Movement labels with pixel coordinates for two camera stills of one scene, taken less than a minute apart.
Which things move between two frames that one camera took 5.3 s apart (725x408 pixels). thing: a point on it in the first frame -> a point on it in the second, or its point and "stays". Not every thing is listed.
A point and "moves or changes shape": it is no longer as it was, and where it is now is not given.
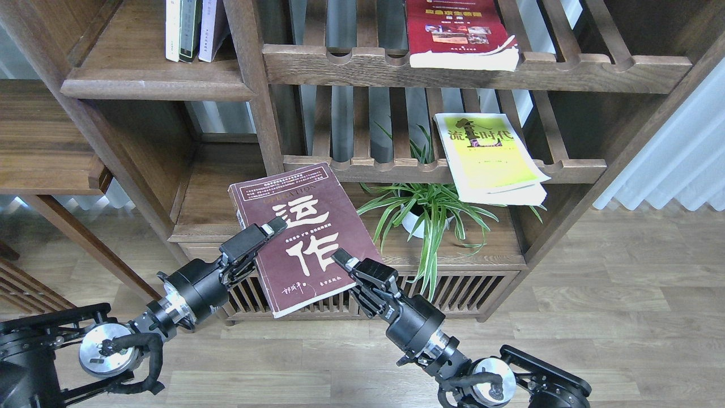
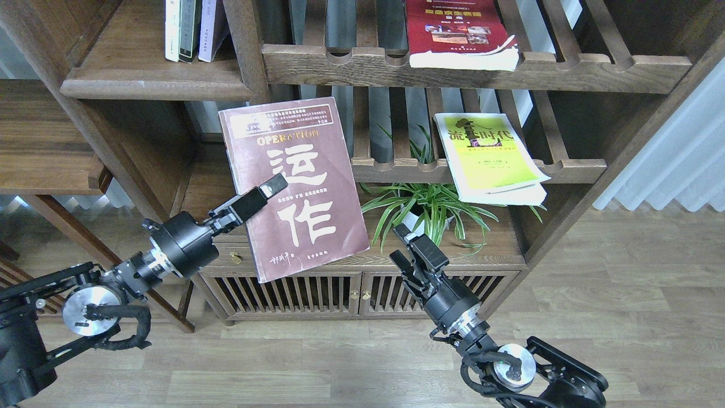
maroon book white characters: [295, 266] moves or changes shape
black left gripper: [198, 289] -> [186, 247]
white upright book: [172, 30] stays
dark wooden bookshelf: [320, 152] stays
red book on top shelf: [459, 34] stays
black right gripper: [410, 322] -> [446, 301]
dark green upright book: [191, 16] stays
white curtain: [685, 158] stays
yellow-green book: [490, 160] stays
